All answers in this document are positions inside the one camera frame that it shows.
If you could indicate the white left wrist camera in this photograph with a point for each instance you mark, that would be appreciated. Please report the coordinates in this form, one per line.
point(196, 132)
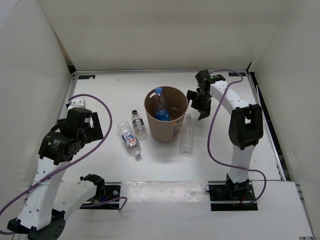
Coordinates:
point(76, 103)

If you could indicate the aluminium right table rail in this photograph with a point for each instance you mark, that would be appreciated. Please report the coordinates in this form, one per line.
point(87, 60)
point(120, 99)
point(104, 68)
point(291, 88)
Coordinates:
point(283, 169)

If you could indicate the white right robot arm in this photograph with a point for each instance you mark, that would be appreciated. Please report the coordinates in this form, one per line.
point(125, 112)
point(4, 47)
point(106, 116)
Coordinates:
point(245, 127)

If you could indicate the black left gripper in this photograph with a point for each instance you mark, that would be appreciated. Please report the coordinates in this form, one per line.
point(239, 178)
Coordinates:
point(96, 133)

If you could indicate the brown cylindrical waste bin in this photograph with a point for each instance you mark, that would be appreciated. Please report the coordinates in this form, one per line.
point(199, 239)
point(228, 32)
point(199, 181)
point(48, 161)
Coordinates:
point(166, 131)

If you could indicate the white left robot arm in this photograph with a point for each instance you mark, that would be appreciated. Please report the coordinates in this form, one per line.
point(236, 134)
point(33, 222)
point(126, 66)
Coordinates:
point(43, 216)

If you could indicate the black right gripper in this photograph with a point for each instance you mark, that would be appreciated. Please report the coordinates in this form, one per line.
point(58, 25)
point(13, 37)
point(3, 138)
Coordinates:
point(205, 111)

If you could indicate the black label plastic bottle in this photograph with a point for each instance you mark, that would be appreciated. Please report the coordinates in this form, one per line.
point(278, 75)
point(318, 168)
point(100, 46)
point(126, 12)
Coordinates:
point(139, 127)

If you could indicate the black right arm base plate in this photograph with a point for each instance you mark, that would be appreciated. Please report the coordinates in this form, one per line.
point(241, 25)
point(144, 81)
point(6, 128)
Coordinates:
point(222, 201)

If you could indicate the aluminium table rail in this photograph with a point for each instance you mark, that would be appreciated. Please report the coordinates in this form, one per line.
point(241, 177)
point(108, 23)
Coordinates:
point(69, 93)
point(283, 169)

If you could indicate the aluminium left table rail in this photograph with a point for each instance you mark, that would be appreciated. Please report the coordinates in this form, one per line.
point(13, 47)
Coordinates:
point(69, 93)

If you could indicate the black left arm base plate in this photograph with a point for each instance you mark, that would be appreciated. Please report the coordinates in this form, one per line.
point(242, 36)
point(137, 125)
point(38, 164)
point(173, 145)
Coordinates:
point(112, 190)

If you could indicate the orange blue label bottle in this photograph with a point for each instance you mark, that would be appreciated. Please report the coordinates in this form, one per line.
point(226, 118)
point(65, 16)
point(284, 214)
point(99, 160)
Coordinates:
point(129, 139)

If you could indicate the clear unlabelled plastic bottle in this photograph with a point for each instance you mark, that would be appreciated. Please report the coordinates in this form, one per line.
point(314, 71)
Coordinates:
point(186, 145)

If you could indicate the blue label water bottle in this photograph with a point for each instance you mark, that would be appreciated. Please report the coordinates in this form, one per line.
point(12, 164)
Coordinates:
point(160, 106)

